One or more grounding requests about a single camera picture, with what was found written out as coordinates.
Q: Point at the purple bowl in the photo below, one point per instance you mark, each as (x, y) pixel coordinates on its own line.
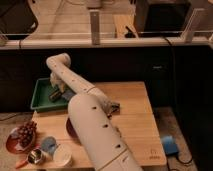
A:
(71, 130)

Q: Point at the metal measuring cup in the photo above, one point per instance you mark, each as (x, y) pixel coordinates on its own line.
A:
(35, 157)

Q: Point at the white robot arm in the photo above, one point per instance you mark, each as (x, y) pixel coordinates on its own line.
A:
(87, 111)

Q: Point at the small dark cube object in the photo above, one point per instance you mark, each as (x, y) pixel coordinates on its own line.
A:
(114, 107)

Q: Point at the black chair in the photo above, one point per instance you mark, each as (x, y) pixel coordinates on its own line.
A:
(17, 17)

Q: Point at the green plastic tray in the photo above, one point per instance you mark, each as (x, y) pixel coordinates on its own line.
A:
(40, 100)

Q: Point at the grey metal post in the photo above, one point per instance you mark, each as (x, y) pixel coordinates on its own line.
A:
(95, 27)

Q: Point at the black box background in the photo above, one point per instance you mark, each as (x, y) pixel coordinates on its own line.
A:
(155, 18)

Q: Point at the blue object on floor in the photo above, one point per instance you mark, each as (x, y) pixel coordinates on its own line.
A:
(169, 145)

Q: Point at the grey blue sponge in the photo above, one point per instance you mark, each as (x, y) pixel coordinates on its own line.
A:
(67, 95)

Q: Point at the bunch of red grapes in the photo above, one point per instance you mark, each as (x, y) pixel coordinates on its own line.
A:
(26, 133)

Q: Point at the blue cup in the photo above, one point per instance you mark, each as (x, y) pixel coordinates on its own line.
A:
(49, 145)

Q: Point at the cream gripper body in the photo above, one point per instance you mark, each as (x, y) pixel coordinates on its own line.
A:
(55, 81)

